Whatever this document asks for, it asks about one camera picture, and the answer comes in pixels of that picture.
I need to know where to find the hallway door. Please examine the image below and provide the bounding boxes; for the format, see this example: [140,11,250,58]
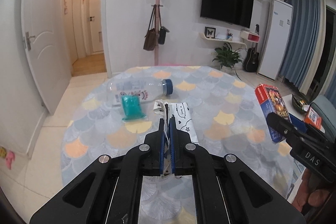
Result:
[87,0,105,54]

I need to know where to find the brown handbag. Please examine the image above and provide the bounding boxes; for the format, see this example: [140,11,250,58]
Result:
[143,5,159,51]

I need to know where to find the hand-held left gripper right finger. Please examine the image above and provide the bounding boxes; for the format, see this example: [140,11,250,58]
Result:
[169,118,306,224]

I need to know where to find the red picture box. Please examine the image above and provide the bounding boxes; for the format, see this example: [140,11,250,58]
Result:
[255,83,292,144]

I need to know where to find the orange white box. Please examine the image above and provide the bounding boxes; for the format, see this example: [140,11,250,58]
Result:
[304,106,324,126]

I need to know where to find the white coffee table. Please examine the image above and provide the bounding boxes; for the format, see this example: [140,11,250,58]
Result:
[282,94,315,122]

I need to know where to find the potted green plant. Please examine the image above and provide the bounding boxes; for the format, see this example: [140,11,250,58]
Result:
[212,43,243,72]

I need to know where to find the red white box shelf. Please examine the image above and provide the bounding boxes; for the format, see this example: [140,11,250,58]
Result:
[240,30,260,43]

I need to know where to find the patterned tablecloth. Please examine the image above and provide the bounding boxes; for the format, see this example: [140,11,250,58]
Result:
[61,65,301,224]

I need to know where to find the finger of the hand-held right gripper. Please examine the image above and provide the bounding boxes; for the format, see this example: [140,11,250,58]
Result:
[266,112,309,147]

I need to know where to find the clear bottle with blue cap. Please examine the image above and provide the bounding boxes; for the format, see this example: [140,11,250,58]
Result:
[106,79,174,106]

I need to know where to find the black acoustic guitar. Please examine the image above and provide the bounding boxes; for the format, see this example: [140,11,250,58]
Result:
[243,25,260,73]

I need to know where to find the low white wall shelf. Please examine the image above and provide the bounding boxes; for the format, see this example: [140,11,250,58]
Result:
[199,32,247,47]

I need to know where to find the wall television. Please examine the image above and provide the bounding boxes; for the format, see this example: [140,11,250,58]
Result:
[200,0,255,28]

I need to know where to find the black shoulder bag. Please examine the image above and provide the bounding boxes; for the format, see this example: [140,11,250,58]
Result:
[157,26,170,45]

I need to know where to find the white open door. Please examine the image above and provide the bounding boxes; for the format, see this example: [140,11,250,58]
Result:
[20,0,72,115]

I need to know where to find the teal packet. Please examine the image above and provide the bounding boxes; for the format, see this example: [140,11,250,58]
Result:
[121,95,147,122]

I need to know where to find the white printed paper bag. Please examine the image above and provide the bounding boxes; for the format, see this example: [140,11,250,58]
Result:
[153,99,200,180]

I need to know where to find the blue grey curtain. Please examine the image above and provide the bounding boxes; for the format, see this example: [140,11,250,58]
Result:
[278,0,328,94]

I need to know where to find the pink coat rack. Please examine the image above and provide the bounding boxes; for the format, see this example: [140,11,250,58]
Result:
[146,0,179,66]

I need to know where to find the dark bowl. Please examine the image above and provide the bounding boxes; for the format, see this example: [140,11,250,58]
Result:
[292,95,311,111]

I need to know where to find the person's right hand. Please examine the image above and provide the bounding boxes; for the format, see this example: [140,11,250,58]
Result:
[293,169,336,216]

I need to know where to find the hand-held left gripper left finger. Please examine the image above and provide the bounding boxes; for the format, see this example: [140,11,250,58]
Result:
[29,118,168,224]

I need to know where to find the white standing air conditioner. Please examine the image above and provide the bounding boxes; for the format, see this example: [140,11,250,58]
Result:
[257,0,294,81]

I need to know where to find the pink slippers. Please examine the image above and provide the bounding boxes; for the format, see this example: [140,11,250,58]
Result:
[0,147,16,170]

